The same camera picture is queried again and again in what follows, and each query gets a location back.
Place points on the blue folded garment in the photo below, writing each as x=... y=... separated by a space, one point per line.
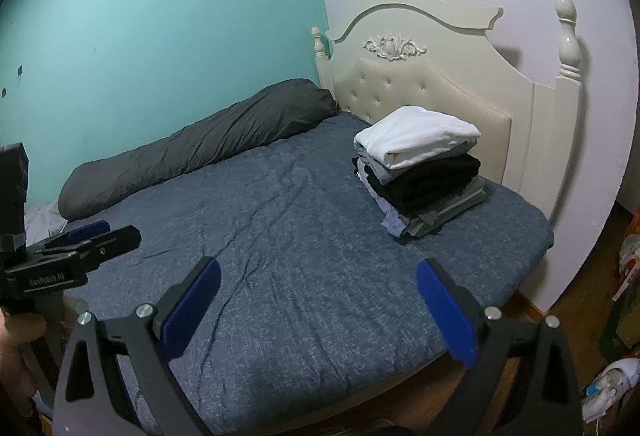
x=397 y=221

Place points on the dark grey rolled duvet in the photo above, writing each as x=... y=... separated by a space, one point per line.
x=200 y=140

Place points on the blue-grey bed mattress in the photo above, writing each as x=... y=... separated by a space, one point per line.
x=275 y=241

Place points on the colourful shopping bag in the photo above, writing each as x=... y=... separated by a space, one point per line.
x=630 y=261

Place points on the white and blue iron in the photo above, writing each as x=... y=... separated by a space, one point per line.
x=612 y=386

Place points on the black folded garment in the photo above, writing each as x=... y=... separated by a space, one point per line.
x=425 y=186

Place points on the person's left hand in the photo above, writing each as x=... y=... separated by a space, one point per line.
x=20 y=351

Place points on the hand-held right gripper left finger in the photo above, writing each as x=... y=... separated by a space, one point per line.
x=192 y=311

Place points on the cream bed headboard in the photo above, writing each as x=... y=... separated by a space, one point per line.
x=450 y=50

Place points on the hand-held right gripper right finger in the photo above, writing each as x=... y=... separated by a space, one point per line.
x=447 y=316

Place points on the dark green box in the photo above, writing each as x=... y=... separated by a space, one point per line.
x=622 y=326

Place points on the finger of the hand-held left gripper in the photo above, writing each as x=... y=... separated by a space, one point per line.
x=117 y=241
x=85 y=232

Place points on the white long-sleeve shirt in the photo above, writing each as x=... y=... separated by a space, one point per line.
x=415 y=135

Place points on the light grey bed sheet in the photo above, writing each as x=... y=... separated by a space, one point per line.
x=42 y=226

